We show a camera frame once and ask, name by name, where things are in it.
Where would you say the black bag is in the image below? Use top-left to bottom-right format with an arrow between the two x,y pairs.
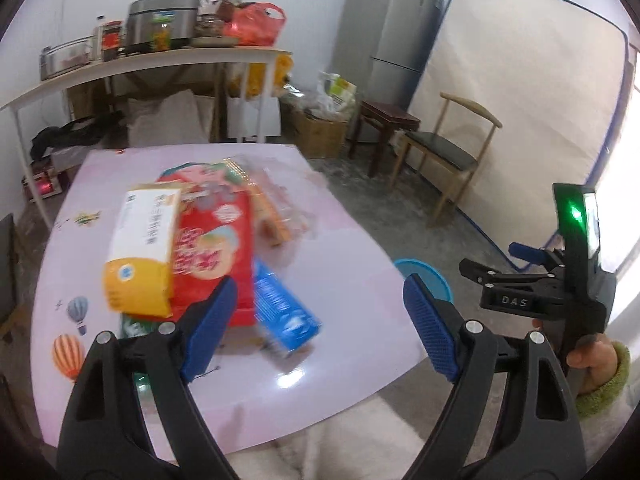
30,112 -> 126,161

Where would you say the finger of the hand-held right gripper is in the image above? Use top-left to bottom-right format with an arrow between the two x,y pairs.
459,257 -> 566,321
509,241 -> 566,267

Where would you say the beige sack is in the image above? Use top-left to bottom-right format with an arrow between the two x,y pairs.
125,90 -> 211,148

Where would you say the shallow plate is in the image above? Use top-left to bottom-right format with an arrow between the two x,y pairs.
190,35 -> 241,49

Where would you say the clear plastic packaging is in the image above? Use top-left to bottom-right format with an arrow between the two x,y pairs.
220,157 -> 321,251

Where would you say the yellow plastic bag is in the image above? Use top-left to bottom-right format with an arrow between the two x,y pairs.
240,55 -> 293,98

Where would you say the person's right hand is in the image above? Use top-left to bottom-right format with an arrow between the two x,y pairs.
567,332 -> 622,396

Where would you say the white shelf table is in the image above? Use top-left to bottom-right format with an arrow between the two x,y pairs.
0,47 -> 293,231

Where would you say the red label jar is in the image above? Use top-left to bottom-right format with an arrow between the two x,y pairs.
95,15 -> 125,61

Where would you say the silver rice cooker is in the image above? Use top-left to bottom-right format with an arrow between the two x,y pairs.
124,0 -> 198,53

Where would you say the white mattress with blue edge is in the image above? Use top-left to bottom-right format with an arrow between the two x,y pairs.
405,0 -> 631,273

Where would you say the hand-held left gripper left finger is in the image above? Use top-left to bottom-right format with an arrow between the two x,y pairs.
56,276 -> 238,480

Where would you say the red plastic bag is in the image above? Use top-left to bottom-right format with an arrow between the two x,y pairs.
231,2 -> 287,47

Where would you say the green label plastic bottle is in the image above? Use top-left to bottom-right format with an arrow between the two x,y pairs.
120,312 -> 166,396

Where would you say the dark wooden stool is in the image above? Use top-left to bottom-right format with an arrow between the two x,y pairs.
348,99 -> 422,177

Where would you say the white plastic bag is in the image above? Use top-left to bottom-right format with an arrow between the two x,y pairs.
317,71 -> 358,116

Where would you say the white storage box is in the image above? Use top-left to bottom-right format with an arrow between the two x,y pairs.
225,95 -> 281,141

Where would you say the blue cardboard box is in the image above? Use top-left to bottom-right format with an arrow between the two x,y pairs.
252,257 -> 322,356

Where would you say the blue plastic basket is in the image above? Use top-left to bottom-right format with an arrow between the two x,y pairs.
394,258 -> 455,306

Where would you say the grey refrigerator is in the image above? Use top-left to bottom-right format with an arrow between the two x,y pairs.
332,0 -> 446,143

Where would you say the glass jar with dark contents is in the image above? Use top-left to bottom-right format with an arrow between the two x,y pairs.
195,12 -> 226,38

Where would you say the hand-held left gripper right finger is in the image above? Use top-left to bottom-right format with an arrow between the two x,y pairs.
400,273 -> 587,480

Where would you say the wooden chair with dark seat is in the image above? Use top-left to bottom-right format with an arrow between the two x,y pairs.
390,91 -> 502,228

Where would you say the brown cardboard box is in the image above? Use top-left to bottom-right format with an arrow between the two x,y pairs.
280,102 -> 349,158

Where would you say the red snack bag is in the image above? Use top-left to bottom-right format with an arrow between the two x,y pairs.
155,160 -> 258,328

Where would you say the clear glass container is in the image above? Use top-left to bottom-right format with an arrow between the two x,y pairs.
40,36 -> 96,81

